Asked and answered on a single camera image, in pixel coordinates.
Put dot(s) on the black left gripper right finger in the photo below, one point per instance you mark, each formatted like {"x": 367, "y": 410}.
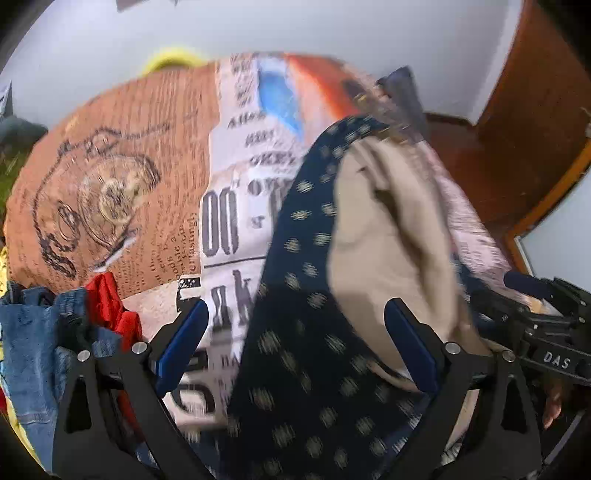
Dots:
{"x": 480, "y": 422}

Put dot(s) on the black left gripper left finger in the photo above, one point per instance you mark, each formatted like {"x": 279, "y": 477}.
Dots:
{"x": 112, "y": 422}

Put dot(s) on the navy patterned sweater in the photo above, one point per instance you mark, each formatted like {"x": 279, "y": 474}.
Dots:
{"x": 322, "y": 391}

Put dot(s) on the right hand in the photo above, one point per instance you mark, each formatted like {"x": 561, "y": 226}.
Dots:
{"x": 555, "y": 392}

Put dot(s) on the folded blue jeans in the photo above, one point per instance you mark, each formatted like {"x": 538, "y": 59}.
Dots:
{"x": 42, "y": 333}

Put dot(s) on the red fluffy garment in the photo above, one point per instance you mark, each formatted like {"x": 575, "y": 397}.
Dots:
{"x": 105, "y": 309}

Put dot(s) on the wooden wardrobe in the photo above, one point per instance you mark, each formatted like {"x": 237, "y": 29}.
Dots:
{"x": 530, "y": 136}

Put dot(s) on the newspaper print bed sheet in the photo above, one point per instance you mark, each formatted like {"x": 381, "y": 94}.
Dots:
{"x": 174, "y": 183}

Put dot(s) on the grey pillow cushion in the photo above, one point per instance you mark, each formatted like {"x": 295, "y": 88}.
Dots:
{"x": 17, "y": 134}

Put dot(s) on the yellow plush toy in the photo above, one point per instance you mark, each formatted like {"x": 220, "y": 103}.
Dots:
{"x": 172, "y": 58}

